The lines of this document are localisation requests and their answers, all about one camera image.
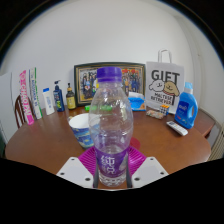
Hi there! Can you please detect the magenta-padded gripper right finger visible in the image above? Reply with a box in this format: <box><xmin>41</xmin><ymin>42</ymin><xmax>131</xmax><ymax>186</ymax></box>
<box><xmin>126</xmin><ymin>146</ymin><xmax>169</xmax><ymax>189</ymax></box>

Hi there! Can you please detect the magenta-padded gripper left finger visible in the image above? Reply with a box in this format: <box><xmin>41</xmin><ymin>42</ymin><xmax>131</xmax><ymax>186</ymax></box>
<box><xmin>56</xmin><ymin>146</ymin><xmax>100</xmax><ymax>189</ymax></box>

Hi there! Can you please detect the clear purple-capped water bottle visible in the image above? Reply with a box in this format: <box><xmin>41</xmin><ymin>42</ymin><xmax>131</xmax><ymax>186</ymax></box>
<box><xmin>88</xmin><ymin>66</ymin><xmax>134</xmax><ymax>188</ymax></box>

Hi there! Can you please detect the blue printed paper cup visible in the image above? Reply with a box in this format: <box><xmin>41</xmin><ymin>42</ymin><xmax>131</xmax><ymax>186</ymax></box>
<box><xmin>67</xmin><ymin>113</ymin><xmax>95</xmax><ymax>150</ymax></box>

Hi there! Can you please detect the white remote control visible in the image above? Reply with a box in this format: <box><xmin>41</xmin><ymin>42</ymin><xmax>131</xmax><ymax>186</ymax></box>
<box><xmin>166</xmin><ymin>120</ymin><xmax>189</xmax><ymax>137</ymax></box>

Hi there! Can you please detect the small patterned packet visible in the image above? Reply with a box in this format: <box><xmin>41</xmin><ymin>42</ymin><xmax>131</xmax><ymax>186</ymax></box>
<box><xmin>145</xmin><ymin>109</ymin><xmax>166</xmax><ymax>120</ymax></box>

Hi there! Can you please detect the colourful puzzle cube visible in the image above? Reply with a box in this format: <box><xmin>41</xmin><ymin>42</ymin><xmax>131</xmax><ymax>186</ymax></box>
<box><xmin>158</xmin><ymin>104</ymin><xmax>170</xmax><ymax>116</ymax></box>

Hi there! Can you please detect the blue tissue pack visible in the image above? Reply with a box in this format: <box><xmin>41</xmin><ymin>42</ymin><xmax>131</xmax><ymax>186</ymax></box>
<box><xmin>127</xmin><ymin>92</ymin><xmax>147</xmax><ymax>112</ymax></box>

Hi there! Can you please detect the blue detergent bottle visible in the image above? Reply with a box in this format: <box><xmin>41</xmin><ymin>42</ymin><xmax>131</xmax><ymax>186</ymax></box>
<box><xmin>174</xmin><ymin>81</ymin><xmax>199</xmax><ymax>130</ymax></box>

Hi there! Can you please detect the brown bottle with yellow label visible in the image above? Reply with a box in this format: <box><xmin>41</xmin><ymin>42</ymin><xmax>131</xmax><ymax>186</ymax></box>
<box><xmin>65</xmin><ymin>83</ymin><xmax>77</xmax><ymax>110</ymax></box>

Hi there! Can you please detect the white tube with blue cap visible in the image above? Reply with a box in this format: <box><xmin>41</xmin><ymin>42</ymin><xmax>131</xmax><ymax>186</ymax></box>
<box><xmin>42</xmin><ymin>87</ymin><xmax>56</xmax><ymax>116</ymax></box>

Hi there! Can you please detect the white radiator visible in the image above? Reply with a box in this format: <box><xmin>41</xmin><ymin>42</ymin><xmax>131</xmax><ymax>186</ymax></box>
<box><xmin>208</xmin><ymin>123</ymin><xmax>224</xmax><ymax>161</ymax></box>

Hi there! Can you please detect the wooden chair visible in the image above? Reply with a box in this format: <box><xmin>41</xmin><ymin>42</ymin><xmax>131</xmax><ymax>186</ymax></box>
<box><xmin>14</xmin><ymin>94</ymin><xmax>30</xmax><ymax>129</ymax></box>

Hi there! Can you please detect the green and white toothpaste box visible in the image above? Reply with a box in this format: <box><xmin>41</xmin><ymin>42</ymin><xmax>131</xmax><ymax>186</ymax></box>
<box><xmin>28</xmin><ymin>67</ymin><xmax>44</xmax><ymax>120</ymax></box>

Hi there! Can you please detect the white paper gift bag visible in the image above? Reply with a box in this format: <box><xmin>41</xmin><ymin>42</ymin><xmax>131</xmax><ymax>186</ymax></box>
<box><xmin>145</xmin><ymin>48</ymin><xmax>185</xmax><ymax>115</ymax></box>

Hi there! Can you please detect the pink toothpaste box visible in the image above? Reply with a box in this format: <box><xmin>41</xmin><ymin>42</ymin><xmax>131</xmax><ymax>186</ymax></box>
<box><xmin>18</xmin><ymin>69</ymin><xmax>35</xmax><ymax>126</ymax></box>

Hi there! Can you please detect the framed group photo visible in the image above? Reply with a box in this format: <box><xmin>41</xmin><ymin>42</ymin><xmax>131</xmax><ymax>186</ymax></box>
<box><xmin>73</xmin><ymin>62</ymin><xmax>147</xmax><ymax>107</ymax></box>

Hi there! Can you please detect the white leaning board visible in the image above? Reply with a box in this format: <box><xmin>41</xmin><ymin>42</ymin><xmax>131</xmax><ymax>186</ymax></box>
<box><xmin>0</xmin><ymin>71</ymin><xmax>15</xmax><ymax>141</ymax></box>

